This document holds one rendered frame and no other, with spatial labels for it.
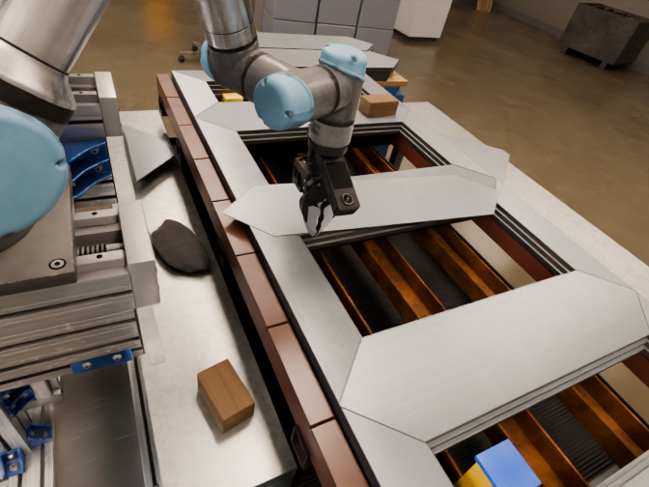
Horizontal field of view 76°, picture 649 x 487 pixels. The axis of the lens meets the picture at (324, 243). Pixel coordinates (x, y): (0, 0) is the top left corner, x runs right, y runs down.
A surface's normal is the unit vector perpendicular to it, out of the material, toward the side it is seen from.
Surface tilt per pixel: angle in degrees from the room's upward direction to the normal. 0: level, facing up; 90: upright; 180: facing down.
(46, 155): 96
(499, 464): 0
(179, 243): 9
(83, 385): 0
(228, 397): 0
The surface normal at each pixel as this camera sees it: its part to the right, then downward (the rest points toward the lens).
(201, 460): 0.17, -0.74
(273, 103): -0.63, 0.43
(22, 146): 0.68, 0.63
